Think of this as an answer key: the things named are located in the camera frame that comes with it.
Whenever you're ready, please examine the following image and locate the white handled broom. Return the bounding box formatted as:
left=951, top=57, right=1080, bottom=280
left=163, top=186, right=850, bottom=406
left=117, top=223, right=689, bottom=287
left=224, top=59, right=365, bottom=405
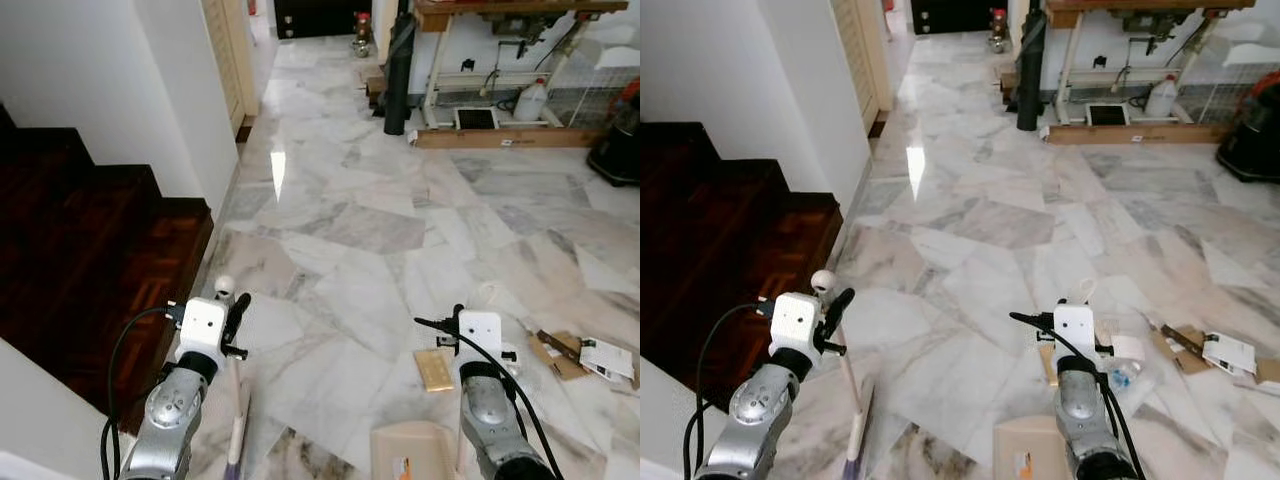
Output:
left=809, top=269, right=879, bottom=480
left=213, top=276, right=254, bottom=480

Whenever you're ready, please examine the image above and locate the beige long handled dustpan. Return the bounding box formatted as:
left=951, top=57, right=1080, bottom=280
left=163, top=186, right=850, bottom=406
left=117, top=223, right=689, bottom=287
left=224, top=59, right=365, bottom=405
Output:
left=370, top=282, right=500, bottom=480
left=992, top=277, right=1099, bottom=480

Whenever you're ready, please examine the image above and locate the clear crumpled plastic wrapper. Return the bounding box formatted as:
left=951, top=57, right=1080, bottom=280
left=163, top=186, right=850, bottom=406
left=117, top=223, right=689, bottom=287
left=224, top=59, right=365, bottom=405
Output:
left=1100, top=335, right=1163, bottom=399

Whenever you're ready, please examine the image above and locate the brown torn cardboard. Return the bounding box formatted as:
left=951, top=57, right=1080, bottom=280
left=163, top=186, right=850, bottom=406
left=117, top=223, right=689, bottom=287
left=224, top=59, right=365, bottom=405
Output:
left=527, top=329, right=592, bottom=382
left=1149, top=324, right=1212, bottom=377

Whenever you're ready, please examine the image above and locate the white printed paper box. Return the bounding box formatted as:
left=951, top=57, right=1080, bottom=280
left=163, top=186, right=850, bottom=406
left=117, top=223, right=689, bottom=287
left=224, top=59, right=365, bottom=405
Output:
left=1202, top=331, right=1260, bottom=380
left=579, top=337, right=637, bottom=387

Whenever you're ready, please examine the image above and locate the dark wooden staircase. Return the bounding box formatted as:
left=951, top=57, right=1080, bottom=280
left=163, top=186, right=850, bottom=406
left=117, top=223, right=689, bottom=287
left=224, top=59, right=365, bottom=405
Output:
left=0, top=103, right=215, bottom=437
left=640, top=120, right=845, bottom=413

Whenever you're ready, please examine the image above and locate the long brown cardboard box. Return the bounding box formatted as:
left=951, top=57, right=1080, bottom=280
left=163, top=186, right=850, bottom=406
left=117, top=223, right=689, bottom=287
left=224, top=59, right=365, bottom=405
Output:
left=1039, top=121, right=1234, bottom=147
left=409, top=125, right=602, bottom=151

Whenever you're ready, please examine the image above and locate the black vacuum cleaner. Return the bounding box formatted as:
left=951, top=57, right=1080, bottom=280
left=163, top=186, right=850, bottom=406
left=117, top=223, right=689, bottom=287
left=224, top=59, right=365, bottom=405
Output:
left=1215, top=70, right=1280, bottom=185
left=587, top=78, right=640, bottom=189

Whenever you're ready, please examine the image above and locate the white plastic jug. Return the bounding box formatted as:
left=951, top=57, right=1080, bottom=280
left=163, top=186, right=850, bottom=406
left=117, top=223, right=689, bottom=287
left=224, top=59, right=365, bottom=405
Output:
left=514, top=77, right=550, bottom=124
left=1146, top=72, right=1182, bottom=120

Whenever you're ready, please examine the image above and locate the beige louvred door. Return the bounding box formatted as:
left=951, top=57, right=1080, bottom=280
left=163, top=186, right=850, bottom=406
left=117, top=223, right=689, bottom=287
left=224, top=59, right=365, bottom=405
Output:
left=829, top=0, right=895, bottom=130
left=200, top=0, right=260, bottom=132

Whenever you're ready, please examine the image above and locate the black rolled mat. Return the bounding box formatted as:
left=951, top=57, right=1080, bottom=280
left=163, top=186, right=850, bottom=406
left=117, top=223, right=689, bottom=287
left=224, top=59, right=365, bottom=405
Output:
left=384, top=0, right=415, bottom=137
left=1016, top=0, right=1047, bottom=132

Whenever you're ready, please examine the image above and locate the dark wooden cabinet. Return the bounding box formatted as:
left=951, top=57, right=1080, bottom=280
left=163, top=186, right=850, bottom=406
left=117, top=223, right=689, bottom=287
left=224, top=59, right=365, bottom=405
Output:
left=274, top=0, right=374, bottom=40
left=909, top=0, right=1007, bottom=37

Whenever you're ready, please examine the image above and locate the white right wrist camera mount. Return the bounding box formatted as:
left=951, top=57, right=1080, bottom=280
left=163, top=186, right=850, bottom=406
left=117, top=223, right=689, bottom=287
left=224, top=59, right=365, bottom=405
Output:
left=1052, top=303, right=1099, bottom=363
left=457, top=310, right=503, bottom=367

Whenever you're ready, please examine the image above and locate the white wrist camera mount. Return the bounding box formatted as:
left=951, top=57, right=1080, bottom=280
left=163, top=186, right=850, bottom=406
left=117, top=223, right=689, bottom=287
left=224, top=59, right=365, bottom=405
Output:
left=1052, top=303, right=1099, bottom=363
left=178, top=297, right=230, bottom=358
left=457, top=310, right=503, bottom=367
left=767, top=292, right=824, bottom=354

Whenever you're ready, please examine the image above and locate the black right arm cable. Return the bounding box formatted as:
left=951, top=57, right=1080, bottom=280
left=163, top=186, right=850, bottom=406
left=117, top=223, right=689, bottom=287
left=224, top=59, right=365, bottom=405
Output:
left=414, top=315, right=549, bottom=480
left=1009, top=311, right=1147, bottom=480

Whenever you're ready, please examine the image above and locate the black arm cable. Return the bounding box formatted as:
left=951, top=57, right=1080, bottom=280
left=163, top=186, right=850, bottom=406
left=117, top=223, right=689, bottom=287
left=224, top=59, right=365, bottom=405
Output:
left=99, top=305, right=179, bottom=480
left=682, top=302, right=773, bottom=480
left=1009, top=311, right=1147, bottom=480
left=414, top=315, right=549, bottom=480

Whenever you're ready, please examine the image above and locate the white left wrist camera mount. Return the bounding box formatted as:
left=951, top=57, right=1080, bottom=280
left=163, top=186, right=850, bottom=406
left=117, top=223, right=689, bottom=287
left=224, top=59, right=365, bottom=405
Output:
left=767, top=292, right=824, bottom=354
left=178, top=297, right=230, bottom=358

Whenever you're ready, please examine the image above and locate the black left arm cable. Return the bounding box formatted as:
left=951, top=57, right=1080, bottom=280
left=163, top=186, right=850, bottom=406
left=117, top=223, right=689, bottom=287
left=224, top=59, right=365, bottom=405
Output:
left=99, top=305, right=179, bottom=480
left=682, top=302, right=773, bottom=480

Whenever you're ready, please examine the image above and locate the wooden workbench white frame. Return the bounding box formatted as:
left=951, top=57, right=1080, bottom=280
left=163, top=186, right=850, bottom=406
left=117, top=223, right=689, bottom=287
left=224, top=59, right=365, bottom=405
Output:
left=1044, top=0, right=1280, bottom=126
left=414, top=0, right=640, bottom=129

